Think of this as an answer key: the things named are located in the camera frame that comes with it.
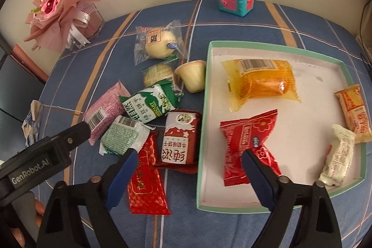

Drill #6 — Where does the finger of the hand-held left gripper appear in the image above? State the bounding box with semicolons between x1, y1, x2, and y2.
46;121;91;151

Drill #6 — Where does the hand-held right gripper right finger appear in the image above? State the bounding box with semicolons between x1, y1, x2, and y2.
242;149;343;248

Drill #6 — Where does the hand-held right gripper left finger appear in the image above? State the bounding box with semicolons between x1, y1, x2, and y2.
36;148;139;248

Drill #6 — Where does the red rectangular patterned packet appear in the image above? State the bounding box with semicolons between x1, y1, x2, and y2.
128;132;171;215

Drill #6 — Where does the pink snack packet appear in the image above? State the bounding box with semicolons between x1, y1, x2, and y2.
84;82;131;146

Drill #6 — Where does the light green snack packet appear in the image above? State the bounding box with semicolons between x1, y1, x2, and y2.
100;115;151;156

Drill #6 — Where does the red flower-print twist packet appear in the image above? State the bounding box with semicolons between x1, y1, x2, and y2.
220;109;282;187

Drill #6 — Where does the dark red biscuit packet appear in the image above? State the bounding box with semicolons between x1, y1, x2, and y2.
153;110;202;176

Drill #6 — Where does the green and white biscuit packet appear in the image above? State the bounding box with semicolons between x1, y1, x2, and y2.
119;80;184;124

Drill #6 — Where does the cream white snack packet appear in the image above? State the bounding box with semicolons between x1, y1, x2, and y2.
319;124;356;187

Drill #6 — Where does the yellow cake packet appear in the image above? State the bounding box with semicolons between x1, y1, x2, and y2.
221;59;301;112

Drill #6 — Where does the teal-edged white cardboard tray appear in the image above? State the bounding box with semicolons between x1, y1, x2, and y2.
197;41;367;214

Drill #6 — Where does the orange snack packet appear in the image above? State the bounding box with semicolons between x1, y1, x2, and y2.
334;84;372;144

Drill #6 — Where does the cream jelly cup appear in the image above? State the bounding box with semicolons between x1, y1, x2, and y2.
174;60;207;93

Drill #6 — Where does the person's left hand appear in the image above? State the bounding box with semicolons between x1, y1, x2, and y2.
10;198;46;247

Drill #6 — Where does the white and blue crumpled wrapper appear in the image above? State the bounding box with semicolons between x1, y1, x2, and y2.
23;101;44;147

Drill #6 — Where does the red-brown furniture edge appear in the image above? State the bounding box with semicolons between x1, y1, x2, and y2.
10;45;49;83

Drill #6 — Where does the round biscuit in green-edged wrapper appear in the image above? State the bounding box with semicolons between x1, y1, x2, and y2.
141;56;179;89

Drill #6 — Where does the clear glass vase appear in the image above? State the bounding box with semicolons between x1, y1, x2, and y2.
68;2;105;48

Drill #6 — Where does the bun in clear wrapper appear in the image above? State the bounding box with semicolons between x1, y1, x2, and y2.
134;20;186;66

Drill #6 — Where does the pink flower bouquet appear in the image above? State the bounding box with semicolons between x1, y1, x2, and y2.
24;0;111;52

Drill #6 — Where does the blue plaid tablecloth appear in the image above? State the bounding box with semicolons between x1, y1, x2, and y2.
20;0;372;248

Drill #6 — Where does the black power cable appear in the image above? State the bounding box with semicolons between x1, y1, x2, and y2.
359;1;372;39

